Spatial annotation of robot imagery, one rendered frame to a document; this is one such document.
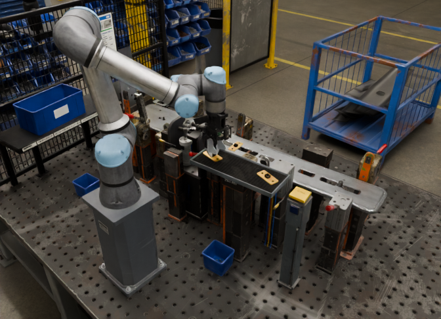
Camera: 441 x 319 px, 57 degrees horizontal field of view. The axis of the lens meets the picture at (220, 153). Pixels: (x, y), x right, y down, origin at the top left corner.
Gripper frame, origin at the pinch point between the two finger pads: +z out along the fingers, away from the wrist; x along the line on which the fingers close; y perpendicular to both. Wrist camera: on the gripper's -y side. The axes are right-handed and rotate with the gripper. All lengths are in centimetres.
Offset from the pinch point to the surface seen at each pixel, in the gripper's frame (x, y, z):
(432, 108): 311, -41, 99
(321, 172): 44, 22, 18
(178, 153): -2.7, -21.1, 10.1
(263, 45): 285, -255, 85
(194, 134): 4.5, -18.2, 2.1
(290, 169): 22.7, 21.4, 6.9
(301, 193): 9.3, 38.4, 1.8
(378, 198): 47, 48, 18
